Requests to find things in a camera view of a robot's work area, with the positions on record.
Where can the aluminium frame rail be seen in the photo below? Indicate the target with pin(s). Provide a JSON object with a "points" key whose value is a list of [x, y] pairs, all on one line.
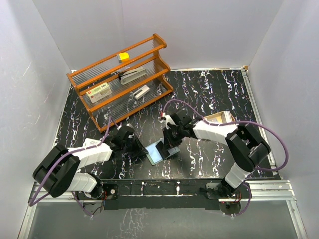
{"points": [[274, 190]]}

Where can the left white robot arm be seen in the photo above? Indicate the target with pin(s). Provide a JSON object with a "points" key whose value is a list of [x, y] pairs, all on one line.
{"points": [[59, 171]]}

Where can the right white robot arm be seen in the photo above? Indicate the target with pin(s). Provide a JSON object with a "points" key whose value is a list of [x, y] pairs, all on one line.
{"points": [[247, 146]]}

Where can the beige card tray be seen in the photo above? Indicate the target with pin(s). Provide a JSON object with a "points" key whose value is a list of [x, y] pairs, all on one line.
{"points": [[216, 118]]}

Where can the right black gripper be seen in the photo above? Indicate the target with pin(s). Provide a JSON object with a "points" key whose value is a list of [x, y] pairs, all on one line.
{"points": [[169, 143]]}

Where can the stack of cards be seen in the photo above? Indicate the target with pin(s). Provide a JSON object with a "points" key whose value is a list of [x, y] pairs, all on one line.
{"points": [[229, 117]]}

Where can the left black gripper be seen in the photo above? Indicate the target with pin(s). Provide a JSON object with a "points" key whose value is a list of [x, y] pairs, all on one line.
{"points": [[139, 149]]}

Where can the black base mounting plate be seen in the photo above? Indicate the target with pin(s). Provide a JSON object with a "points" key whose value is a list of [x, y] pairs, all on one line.
{"points": [[168, 194]]}

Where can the green card holder wallet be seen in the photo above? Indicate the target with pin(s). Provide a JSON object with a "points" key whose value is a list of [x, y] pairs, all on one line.
{"points": [[154, 155]]}

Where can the grey black stapler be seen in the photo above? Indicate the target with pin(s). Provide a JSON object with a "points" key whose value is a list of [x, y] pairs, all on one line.
{"points": [[131, 75]]}

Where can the yellow grey tape measure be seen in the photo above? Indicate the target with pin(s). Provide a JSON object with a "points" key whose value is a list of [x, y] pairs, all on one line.
{"points": [[123, 57]]}

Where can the white paper card with code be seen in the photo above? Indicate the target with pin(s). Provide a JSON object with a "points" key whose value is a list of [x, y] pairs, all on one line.
{"points": [[89, 142]]}

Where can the small white stapler remover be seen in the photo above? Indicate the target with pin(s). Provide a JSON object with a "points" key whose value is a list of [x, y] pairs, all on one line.
{"points": [[141, 92]]}

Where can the orange wooden three-tier rack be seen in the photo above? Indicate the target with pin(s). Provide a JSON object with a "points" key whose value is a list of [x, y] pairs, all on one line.
{"points": [[121, 103]]}

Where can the white staples box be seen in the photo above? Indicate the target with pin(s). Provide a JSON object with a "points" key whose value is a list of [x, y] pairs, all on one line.
{"points": [[99, 92]]}

